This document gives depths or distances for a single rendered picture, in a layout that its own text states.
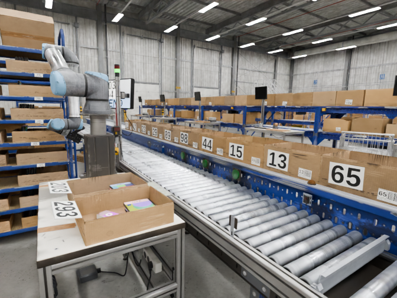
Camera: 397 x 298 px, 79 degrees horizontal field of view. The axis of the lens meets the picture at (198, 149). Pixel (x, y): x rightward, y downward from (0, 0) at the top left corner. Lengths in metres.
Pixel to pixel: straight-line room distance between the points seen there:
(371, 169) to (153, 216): 0.99
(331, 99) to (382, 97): 1.01
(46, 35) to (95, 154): 1.35
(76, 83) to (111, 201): 0.80
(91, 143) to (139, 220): 0.83
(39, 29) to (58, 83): 1.09
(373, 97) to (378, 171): 4.94
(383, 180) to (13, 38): 2.82
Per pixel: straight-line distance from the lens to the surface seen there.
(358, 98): 6.30
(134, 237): 1.10
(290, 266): 0.97
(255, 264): 1.00
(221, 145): 1.99
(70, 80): 1.74
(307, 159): 1.47
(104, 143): 1.79
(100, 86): 1.78
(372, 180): 1.33
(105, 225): 1.06
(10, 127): 3.66
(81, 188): 1.61
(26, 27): 2.75
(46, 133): 2.65
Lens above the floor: 1.28
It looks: 10 degrees down
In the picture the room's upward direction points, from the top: 1 degrees clockwise
